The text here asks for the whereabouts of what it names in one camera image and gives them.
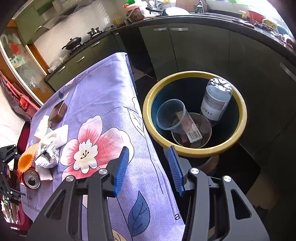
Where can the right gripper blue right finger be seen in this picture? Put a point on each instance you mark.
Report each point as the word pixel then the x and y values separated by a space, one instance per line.
pixel 179 168

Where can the brown plastic tray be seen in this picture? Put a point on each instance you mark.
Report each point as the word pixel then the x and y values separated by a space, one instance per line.
pixel 57 113

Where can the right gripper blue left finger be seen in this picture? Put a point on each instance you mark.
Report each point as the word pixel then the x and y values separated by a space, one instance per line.
pixel 116 174

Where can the purple floral tablecloth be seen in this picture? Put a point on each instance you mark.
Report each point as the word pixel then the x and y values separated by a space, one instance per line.
pixel 103 116

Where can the small steel pot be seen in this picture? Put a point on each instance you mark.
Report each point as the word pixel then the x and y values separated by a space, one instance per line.
pixel 94 32

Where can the white paper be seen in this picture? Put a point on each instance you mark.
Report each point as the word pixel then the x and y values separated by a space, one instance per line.
pixel 48 147

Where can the aluminium drink can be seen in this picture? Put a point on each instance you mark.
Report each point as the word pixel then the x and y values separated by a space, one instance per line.
pixel 31 179

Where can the black wok on stove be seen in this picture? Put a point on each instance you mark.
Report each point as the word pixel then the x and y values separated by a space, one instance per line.
pixel 73 43

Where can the clear plastic cup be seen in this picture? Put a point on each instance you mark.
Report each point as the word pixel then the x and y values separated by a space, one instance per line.
pixel 173 116

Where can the clear round lid container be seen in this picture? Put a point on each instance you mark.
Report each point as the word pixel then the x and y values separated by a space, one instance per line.
pixel 199 134

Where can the yellow rimmed trash bin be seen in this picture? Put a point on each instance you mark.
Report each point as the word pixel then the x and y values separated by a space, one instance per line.
pixel 189 87

